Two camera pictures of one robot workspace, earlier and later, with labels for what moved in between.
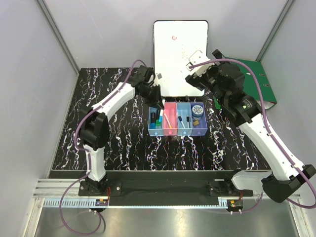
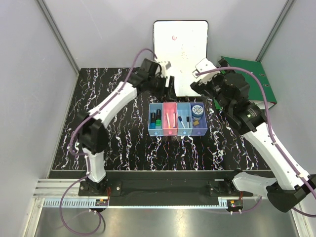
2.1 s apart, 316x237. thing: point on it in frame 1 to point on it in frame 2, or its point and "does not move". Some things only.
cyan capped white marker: [161, 111] to [174, 120]
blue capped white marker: [181, 121] does not move
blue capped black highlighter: [153, 122] does not move
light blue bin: [184, 110] does not move
